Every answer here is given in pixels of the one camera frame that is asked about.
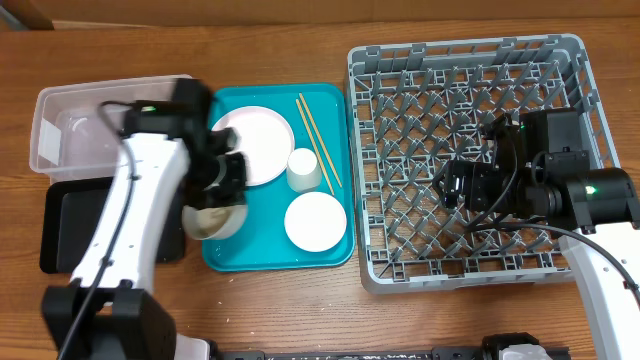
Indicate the pile of rice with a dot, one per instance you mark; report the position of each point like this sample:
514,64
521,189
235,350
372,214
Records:
207,222

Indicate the teal plastic tray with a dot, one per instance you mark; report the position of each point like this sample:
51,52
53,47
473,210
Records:
261,243

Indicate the grey bowl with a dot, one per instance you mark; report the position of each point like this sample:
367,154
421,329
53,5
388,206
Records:
233,225

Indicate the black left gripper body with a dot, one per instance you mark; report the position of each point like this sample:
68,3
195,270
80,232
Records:
214,179

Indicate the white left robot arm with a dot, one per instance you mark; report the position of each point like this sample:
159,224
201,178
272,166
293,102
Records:
107,311

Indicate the white paper cup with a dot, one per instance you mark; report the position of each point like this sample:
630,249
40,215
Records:
303,171

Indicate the black tray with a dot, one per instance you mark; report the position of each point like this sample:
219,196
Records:
72,212

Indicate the small white bowl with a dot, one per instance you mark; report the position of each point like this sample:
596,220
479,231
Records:
315,222

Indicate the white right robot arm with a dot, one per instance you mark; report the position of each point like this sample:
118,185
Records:
542,178

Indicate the clear plastic bin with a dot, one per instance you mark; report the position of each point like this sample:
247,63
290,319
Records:
69,141

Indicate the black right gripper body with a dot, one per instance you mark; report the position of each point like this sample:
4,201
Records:
486,189

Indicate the wooden chopstick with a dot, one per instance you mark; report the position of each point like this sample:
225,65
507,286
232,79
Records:
320,139
314,146

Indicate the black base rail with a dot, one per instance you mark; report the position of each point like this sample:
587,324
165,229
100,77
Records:
493,347

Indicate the grey dishwasher rack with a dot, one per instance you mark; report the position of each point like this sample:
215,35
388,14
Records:
484,161

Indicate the large white plate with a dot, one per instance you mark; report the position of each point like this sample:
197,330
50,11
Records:
265,139

